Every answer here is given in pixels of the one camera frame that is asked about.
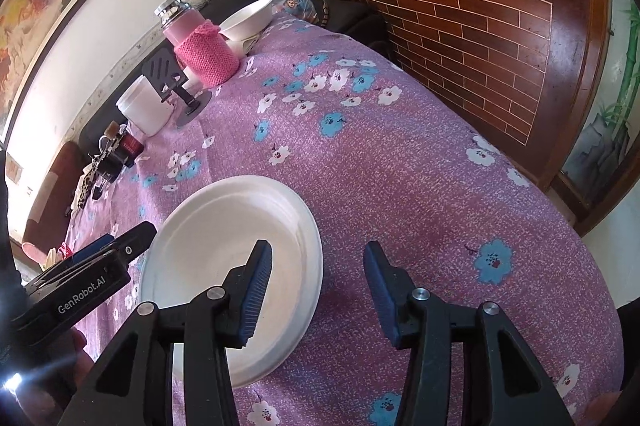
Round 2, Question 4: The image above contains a brown cushion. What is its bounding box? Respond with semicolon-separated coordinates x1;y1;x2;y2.
22;141;86;247

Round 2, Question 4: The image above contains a white plastic cup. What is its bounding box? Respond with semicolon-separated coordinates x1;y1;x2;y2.
116;75;176;137

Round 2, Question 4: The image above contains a pink thermos with knit sleeve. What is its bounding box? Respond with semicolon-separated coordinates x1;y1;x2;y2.
154;0;241;88

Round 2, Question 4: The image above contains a wide white foam plate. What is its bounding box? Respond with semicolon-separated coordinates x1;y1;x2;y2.
137;175;325;389

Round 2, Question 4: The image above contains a clear plastic bag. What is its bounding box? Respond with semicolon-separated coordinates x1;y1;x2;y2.
272;0;318;27

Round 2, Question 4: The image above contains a wooden brick-pattern cabinet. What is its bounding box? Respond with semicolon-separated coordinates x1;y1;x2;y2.
282;0;613;237

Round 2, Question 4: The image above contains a small white bowl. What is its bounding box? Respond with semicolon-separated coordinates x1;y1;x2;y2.
219;0;275;42

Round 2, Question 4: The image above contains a person's left hand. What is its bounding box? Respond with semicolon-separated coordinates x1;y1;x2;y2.
30;327;92;407

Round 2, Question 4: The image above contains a black phone stand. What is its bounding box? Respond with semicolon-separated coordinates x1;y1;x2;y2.
141;47;213;128

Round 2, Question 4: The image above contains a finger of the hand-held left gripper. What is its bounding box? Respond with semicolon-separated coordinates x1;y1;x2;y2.
111;221;158;271
65;233;119;264

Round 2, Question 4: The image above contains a dark red jar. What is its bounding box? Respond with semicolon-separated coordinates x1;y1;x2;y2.
120;131;146;167

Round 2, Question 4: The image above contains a leopard print pouch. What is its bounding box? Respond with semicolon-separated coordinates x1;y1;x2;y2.
75;166;98;208

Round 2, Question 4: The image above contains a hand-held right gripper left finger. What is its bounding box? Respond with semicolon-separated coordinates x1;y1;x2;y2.
57;239;273;426

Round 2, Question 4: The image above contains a bamboo picture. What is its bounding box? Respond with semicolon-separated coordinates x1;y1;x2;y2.
560;1;640;202

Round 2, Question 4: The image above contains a purple floral tablecloth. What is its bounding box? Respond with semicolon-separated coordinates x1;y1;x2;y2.
62;16;626;426

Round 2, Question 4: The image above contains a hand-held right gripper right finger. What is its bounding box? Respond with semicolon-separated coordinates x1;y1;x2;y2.
363;240;576;426

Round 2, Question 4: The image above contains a framed horse painting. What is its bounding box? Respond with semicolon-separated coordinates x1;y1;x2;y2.
0;0;113;144

